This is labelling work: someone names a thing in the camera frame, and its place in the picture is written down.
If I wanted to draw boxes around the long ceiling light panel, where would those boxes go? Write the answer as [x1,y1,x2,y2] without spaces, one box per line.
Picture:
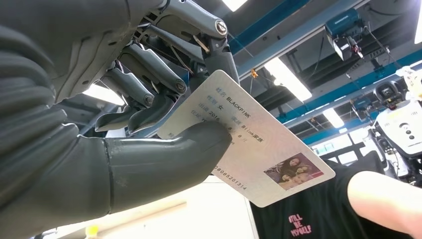
[82,84,126,106]
[322,108,345,129]
[263,57,312,103]

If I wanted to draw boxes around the white ID card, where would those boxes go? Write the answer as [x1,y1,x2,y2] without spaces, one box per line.
[157,69,336,209]

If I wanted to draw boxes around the person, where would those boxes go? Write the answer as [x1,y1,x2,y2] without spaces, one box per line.
[250,160,422,239]

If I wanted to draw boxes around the humanoid robot with black legs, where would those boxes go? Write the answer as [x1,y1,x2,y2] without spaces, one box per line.
[372,79,422,189]

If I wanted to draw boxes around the blue overhead hoist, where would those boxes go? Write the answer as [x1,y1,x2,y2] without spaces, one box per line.
[324,7,367,62]

